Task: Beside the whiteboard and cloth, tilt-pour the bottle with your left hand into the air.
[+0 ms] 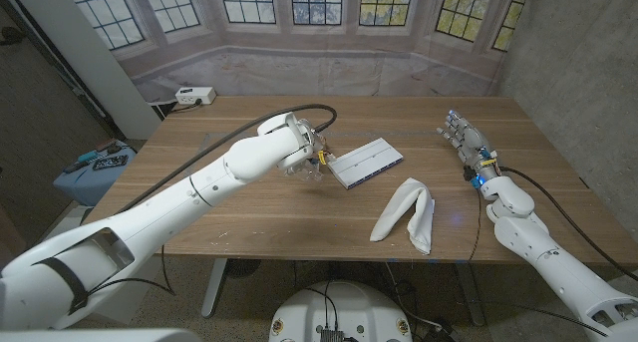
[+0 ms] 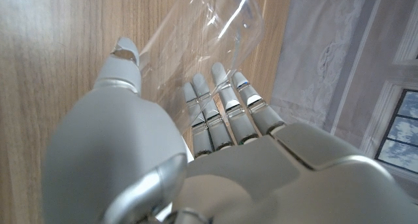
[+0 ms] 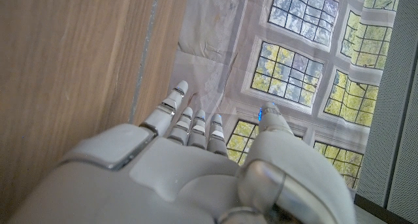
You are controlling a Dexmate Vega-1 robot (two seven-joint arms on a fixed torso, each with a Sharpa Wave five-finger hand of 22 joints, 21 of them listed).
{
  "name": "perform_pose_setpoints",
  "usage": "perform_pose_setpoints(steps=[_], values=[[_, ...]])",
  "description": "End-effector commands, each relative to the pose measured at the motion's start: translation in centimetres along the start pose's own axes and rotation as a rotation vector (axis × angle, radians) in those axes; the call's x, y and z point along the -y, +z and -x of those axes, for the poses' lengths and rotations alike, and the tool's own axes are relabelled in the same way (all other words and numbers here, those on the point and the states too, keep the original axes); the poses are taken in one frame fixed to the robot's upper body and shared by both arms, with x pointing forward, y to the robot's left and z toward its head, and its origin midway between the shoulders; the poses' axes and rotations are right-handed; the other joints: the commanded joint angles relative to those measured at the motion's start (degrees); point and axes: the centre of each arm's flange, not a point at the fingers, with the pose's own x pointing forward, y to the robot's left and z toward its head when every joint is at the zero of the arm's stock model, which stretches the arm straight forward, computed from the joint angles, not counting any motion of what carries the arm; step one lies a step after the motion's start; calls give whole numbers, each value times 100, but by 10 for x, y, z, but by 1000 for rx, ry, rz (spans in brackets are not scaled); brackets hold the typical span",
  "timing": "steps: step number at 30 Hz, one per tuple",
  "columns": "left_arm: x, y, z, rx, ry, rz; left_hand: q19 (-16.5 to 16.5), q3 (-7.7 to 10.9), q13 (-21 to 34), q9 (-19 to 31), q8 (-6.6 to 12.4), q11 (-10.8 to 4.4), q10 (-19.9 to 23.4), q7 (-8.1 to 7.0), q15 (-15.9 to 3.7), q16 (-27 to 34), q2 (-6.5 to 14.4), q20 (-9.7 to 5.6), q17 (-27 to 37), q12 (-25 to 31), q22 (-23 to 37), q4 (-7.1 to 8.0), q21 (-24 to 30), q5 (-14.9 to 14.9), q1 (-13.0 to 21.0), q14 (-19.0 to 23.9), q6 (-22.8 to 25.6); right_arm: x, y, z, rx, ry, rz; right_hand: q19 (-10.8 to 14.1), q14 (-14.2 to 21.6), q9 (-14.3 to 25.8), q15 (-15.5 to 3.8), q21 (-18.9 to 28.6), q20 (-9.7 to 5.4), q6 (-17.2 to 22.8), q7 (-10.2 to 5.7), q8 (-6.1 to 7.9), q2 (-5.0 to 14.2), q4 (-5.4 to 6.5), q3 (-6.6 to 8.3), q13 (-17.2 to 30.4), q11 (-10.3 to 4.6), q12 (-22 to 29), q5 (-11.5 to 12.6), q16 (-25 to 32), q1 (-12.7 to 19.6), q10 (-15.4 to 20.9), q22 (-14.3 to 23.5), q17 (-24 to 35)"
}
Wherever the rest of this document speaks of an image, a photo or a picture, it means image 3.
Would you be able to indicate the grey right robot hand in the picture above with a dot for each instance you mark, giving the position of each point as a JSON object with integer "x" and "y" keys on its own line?
{"x": 163, "y": 185}

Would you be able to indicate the printed window backdrop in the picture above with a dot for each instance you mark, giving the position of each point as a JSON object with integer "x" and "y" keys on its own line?
{"x": 294, "y": 25}

